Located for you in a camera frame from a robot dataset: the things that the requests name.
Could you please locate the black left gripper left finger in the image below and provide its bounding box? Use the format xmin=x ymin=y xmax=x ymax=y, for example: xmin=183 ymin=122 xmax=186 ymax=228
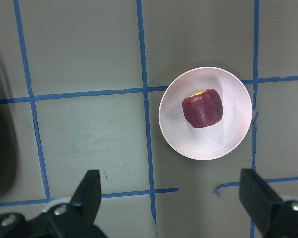
xmin=70 ymin=170 xmax=101 ymax=225

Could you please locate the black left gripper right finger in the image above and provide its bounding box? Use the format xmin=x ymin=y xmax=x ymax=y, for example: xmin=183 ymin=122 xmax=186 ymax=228
xmin=239 ymin=168 xmax=283 ymax=234

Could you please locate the red apple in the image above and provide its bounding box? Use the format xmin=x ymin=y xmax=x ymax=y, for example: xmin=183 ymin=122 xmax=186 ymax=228
xmin=182 ymin=89 xmax=223 ymax=128

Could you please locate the pink plate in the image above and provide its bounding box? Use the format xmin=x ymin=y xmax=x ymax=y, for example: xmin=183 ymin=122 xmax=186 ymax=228
xmin=158 ymin=67 xmax=252 ymax=160

